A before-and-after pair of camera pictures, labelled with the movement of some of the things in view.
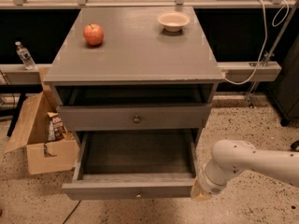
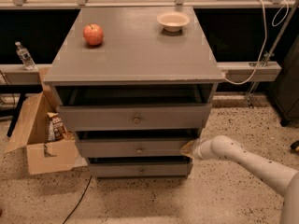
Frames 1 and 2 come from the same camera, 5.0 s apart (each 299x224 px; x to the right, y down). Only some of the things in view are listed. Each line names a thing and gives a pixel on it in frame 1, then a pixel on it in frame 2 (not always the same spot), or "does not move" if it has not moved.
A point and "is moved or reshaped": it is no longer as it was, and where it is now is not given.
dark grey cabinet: (285, 94) does not move
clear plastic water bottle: (26, 57) does not move
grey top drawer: (142, 117) does not move
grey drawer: (134, 164) is moved or reshaped
